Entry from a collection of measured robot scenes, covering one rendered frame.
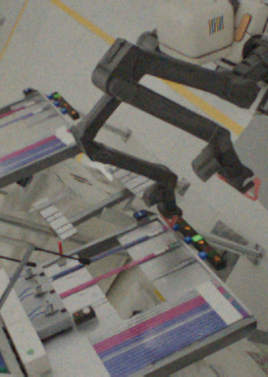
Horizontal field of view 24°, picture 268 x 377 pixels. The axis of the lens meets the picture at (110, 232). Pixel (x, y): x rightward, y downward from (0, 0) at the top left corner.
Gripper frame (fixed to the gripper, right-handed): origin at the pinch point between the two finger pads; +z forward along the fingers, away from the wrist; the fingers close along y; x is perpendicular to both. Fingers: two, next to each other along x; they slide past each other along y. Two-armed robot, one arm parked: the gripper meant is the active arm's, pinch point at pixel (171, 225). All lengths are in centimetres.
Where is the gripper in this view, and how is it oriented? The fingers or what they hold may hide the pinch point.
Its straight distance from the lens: 251.0
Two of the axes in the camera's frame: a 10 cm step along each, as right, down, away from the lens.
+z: 1.5, 7.7, 6.2
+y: 4.2, 5.2, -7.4
